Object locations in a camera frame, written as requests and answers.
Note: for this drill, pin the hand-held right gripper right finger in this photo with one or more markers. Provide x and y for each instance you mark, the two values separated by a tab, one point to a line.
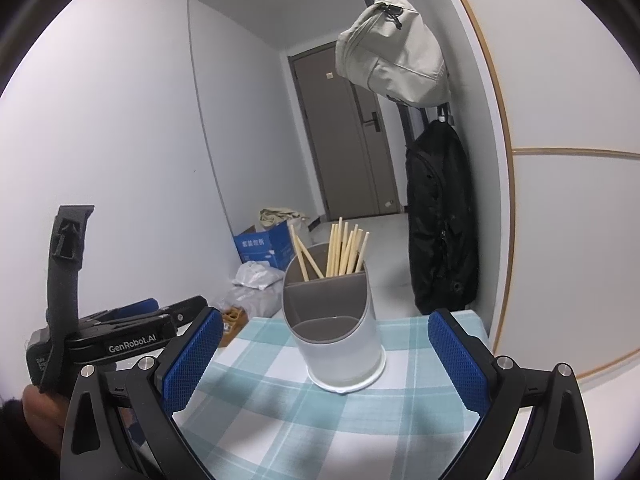
460	360

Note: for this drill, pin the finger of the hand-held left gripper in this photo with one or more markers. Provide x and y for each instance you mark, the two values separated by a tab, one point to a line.
187	310
140	307

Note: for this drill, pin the beige hanging bag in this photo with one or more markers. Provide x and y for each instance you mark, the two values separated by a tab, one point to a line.
395	55

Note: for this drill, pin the brown slipper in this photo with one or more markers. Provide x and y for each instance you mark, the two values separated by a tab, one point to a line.
234	325

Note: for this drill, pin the clear plastic bag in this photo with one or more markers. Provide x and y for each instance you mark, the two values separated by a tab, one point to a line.
255	302

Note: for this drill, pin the white plastic bag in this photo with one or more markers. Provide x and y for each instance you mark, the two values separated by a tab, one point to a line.
257	275

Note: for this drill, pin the bundle of bamboo chopsticks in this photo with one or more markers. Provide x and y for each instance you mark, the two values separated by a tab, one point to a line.
345	255

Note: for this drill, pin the blue cardboard box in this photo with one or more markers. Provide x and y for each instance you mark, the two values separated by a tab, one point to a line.
260	247

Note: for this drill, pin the teal checked tablecloth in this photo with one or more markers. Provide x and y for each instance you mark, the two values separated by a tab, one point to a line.
325	435

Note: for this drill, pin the person's left hand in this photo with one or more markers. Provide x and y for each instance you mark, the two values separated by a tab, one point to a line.
45	415

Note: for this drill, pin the white sack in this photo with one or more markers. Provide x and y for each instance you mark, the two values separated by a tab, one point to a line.
302	230

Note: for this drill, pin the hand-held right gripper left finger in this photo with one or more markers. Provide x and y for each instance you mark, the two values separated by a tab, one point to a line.
195	360

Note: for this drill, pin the beige cloth bag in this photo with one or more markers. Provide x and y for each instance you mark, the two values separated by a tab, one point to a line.
275	217

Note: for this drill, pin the black hanging backpack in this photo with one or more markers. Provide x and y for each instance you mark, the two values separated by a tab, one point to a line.
440	220

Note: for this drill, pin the brown door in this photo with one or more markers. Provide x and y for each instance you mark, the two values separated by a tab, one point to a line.
340	150

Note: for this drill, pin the white grey utensil holder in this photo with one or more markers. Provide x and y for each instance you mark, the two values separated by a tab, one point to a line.
340	355

